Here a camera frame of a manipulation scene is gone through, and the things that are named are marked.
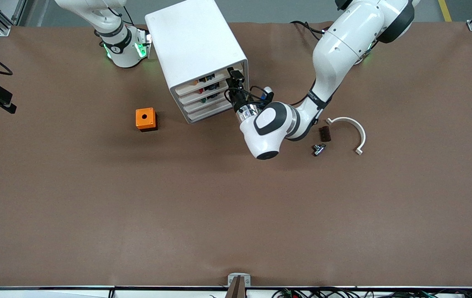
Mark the grey metal bracket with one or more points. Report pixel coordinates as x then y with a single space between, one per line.
239 285

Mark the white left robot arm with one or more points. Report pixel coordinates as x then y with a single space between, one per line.
343 45

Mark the green push button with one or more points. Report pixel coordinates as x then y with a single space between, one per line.
209 99

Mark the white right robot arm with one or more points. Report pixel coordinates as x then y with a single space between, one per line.
122 54

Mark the white curved plastic bracket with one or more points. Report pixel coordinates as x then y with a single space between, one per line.
362 133

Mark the white table edge rail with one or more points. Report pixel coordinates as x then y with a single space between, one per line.
54 293

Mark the red push button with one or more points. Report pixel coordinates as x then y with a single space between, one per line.
210 87

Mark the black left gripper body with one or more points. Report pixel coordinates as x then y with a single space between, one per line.
237 98

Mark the brown ridged block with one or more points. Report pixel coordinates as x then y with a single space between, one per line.
325 133

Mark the chrome pipe fitting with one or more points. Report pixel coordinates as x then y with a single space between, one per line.
319 150

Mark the orange button enclosure box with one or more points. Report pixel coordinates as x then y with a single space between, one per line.
145 118

